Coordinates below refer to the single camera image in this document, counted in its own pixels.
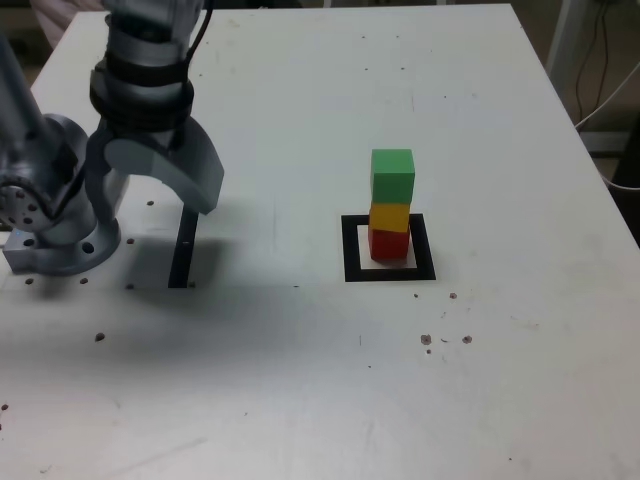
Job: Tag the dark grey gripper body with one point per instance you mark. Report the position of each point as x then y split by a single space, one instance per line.
145 137

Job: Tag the grey power strip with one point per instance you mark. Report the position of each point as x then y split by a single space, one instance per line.
605 142

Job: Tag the black tape strip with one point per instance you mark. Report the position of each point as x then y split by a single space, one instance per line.
180 255

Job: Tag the white metal frame leg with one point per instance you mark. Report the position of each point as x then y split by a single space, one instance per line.
560 40

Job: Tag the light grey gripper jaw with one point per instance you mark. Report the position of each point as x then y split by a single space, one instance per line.
200 175

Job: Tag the yellow cube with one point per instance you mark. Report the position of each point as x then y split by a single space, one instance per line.
387 217

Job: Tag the green cube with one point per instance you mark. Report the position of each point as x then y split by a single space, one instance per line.
392 177

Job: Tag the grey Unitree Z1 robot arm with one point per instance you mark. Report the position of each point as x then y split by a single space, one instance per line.
45 165

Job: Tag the black tape square outline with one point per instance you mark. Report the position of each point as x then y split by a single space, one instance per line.
350 250

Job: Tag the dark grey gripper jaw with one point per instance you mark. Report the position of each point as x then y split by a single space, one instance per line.
100 190

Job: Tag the red cube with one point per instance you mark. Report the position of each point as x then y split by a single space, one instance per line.
390 246

